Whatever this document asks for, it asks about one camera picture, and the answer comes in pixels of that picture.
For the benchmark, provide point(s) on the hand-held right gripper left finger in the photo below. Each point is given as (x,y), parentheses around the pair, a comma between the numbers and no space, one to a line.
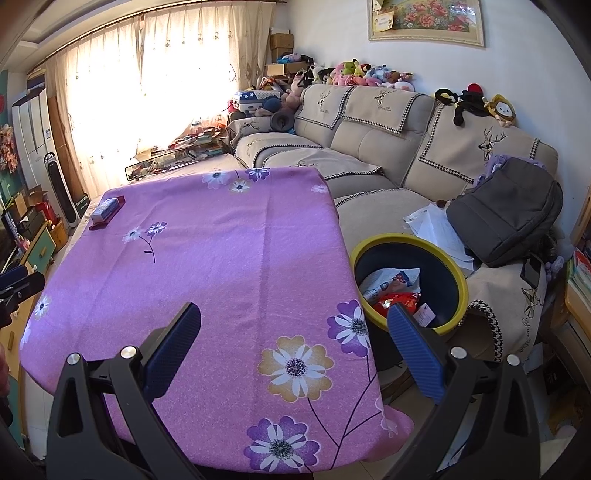
(173,350)

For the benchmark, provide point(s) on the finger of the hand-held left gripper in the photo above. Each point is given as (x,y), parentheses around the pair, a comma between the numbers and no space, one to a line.
(25,286)
(14,274)

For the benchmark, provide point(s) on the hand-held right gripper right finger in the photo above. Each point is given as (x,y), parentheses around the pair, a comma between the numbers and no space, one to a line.
(415,355)

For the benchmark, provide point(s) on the red snack packet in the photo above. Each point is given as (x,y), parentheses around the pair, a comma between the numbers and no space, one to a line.
(397,304)

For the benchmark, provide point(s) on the yellow rimmed trash bin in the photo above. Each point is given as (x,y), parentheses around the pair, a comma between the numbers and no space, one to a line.
(443,286)

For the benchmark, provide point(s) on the silver snack wrapper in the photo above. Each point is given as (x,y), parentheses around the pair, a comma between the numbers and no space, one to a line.
(388,281)

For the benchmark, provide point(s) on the black television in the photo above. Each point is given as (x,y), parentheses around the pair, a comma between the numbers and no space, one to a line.
(7,244)

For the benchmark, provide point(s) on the yellow basket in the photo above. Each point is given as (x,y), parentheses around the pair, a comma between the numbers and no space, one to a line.
(59,237)

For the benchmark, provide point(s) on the open cardboard boxes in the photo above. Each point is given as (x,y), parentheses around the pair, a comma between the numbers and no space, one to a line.
(32,210)

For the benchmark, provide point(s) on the white tower fan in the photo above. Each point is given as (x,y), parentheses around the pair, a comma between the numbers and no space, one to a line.
(62,189)

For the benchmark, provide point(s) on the purple floral tablecloth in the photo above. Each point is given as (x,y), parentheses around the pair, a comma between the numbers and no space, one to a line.
(221,258)

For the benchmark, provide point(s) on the blue tissue box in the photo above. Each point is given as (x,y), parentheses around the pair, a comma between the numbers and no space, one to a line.
(105,210)

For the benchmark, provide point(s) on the dark red tray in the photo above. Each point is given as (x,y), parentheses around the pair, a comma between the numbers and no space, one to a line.
(117,210)

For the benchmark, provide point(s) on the loose white papers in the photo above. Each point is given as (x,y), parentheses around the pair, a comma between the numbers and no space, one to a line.
(434,230)

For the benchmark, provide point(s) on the white standing air conditioner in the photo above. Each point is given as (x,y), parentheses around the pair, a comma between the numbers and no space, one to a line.
(32,134)

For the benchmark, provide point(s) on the grey backpack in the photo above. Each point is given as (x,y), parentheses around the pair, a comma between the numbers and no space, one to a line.
(503,212)

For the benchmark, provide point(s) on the wooden side shelf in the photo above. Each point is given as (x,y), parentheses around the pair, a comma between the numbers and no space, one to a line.
(577,286)

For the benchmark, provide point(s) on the glass coffee table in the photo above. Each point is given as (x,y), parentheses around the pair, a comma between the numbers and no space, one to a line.
(180,154)

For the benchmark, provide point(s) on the purple garment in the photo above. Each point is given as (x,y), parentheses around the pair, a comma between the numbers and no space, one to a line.
(491,164)

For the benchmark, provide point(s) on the beige sofa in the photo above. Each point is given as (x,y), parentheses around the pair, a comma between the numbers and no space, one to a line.
(364,152)

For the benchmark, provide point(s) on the grey neck pillow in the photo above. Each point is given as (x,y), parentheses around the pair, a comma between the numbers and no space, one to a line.
(280,121)

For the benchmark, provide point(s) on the black plush toy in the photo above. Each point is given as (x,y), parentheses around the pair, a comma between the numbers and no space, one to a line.
(466,104)

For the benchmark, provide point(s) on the yellow plush toy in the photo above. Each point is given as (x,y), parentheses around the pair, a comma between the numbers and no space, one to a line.
(503,110)

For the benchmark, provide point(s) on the blue star print bag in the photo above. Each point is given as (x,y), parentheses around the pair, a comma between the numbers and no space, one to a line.
(254,99)

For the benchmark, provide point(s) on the row of plush toys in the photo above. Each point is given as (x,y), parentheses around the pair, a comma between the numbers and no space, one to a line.
(360,76)

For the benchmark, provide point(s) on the pink plush toy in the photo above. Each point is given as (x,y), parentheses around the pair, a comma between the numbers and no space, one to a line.
(293,92)

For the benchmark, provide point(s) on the stack of cardboard boxes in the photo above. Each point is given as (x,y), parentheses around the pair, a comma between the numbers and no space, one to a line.
(280,50)

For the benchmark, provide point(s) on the framed flower painting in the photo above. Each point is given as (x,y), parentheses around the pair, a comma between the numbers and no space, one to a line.
(425,18)

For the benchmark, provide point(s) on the artificial flower wall decoration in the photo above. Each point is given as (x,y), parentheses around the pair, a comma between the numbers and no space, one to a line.
(8,150)

